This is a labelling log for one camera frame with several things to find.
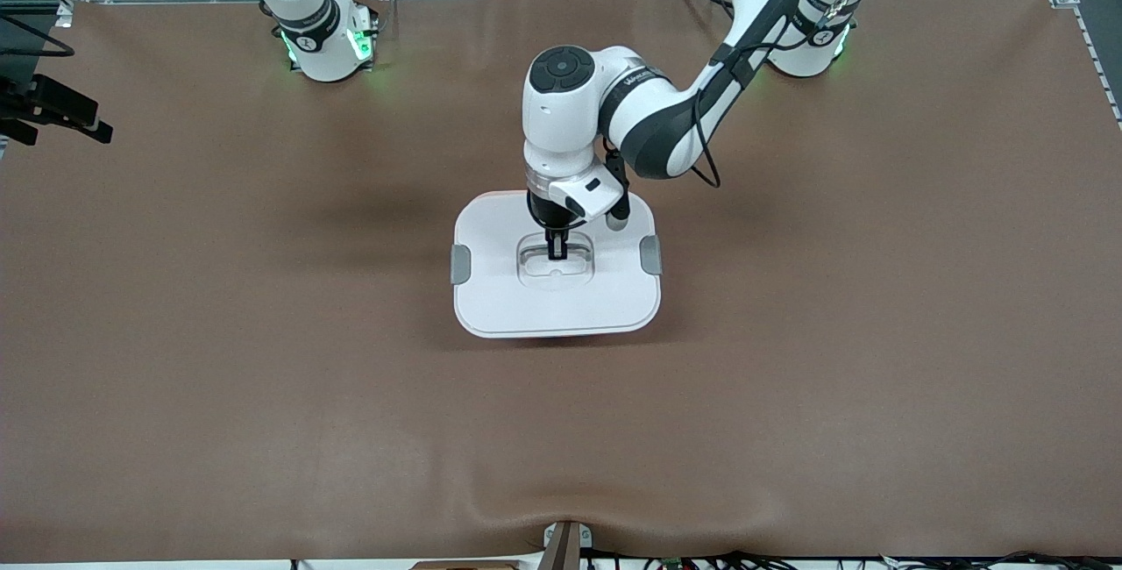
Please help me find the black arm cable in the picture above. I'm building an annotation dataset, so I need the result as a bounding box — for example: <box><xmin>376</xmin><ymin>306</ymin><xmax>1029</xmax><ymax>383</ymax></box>
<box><xmin>688</xmin><ymin>0</ymin><xmax>877</xmax><ymax>189</ymax></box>
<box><xmin>0</xmin><ymin>13</ymin><xmax>77</xmax><ymax>59</ymax></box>

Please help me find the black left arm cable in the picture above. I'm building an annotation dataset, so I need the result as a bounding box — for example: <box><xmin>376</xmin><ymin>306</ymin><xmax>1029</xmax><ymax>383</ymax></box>
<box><xmin>688</xmin><ymin>0</ymin><xmax>877</xmax><ymax>189</ymax></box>

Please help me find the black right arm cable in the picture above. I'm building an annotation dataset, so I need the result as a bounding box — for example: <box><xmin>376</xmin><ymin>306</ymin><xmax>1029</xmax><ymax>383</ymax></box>
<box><xmin>0</xmin><ymin>13</ymin><xmax>77</xmax><ymax>59</ymax></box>

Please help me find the white box lid with handle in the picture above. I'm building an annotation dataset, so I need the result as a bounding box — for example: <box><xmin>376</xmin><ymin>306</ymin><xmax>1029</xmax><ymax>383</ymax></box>
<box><xmin>450</xmin><ymin>190</ymin><xmax>663</xmax><ymax>340</ymax></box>

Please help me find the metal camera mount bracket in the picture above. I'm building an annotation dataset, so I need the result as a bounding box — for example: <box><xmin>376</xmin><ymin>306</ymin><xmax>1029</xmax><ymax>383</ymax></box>
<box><xmin>542</xmin><ymin>520</ymin><xmax>593</xmax><ymax>570</ymax></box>

